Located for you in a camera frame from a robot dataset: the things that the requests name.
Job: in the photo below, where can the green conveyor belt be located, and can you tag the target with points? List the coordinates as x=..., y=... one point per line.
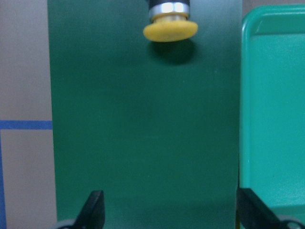
x=153, y=125

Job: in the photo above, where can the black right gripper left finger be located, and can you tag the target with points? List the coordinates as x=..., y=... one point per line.
x=91, y=216

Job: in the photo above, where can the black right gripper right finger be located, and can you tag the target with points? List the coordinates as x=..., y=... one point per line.
x=253, y=213

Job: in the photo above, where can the green plastic tray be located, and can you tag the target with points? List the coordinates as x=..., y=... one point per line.
x=272, y=108

